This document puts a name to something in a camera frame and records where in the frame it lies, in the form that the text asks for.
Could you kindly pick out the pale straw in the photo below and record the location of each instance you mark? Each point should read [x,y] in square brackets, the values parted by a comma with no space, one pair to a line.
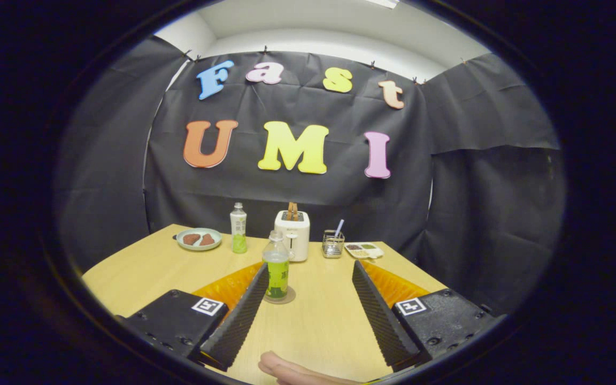
[339,227]

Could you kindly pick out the slim white label drink bottle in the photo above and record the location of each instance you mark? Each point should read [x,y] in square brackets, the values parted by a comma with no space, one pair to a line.
[238,232]

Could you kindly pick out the cream toaster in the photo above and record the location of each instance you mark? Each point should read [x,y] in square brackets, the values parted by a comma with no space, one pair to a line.
[298,238]

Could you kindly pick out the brown toast slice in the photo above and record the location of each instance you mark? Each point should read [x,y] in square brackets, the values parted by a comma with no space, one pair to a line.
[292,210]

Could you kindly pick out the pale green plate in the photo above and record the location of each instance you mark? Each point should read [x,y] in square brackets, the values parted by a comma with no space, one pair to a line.
[199,248]

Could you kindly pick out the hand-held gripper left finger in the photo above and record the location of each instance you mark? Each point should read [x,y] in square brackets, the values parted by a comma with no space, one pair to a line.
[244,313]

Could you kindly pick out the ceiling light panel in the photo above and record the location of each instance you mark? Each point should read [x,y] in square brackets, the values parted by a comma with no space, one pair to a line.
[383,3]

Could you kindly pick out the round brown coaster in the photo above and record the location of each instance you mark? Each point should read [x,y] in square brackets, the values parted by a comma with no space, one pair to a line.
[291,295]

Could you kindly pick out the green label juice bottle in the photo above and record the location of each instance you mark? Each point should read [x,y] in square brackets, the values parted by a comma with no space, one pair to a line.
[277,272]

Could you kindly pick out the white divided tray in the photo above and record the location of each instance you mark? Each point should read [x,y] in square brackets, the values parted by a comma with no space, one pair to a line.
[364,250]

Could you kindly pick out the wooden table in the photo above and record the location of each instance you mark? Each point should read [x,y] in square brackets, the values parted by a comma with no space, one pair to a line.
[318,321]

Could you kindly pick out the brown meat piece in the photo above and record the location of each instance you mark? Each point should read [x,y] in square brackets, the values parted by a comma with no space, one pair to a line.
[191,239]
[207,240]

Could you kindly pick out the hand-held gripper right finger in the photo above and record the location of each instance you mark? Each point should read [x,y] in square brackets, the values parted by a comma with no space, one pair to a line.
[377,313]

